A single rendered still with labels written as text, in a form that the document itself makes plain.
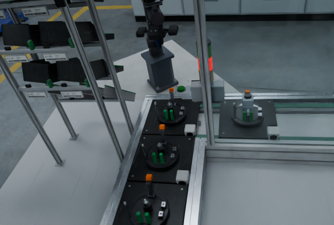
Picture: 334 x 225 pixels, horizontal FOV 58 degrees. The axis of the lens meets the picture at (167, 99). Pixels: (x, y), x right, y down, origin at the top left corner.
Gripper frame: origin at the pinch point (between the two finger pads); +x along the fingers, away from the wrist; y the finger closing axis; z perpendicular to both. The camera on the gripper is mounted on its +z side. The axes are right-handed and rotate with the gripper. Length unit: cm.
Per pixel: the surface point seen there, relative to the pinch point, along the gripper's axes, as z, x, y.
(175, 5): -289, 98, -52
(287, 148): 36, 30, 53
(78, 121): 13, 39, -50
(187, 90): -0.9, 29.5, 9.8
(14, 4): 42, -37, -30
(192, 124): 27.2, 26.6, 15.6
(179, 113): 21.9, 25.0, 9.5
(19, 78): -155, 124, -240
